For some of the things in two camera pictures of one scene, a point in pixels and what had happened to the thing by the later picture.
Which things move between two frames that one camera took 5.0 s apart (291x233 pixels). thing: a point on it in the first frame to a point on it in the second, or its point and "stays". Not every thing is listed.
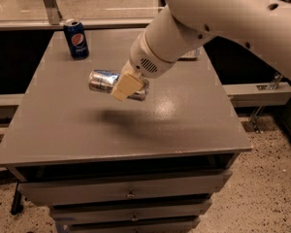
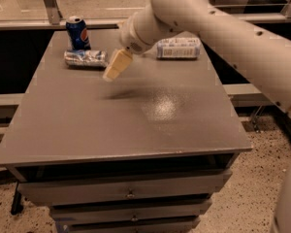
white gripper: x=145 y=61 to x=128 y=37
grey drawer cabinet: x=111 y=166 stays
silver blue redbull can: x=105 y=82 to x=85 y=59
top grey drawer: x=133 y=189 stays
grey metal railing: x=53 y=20 stays
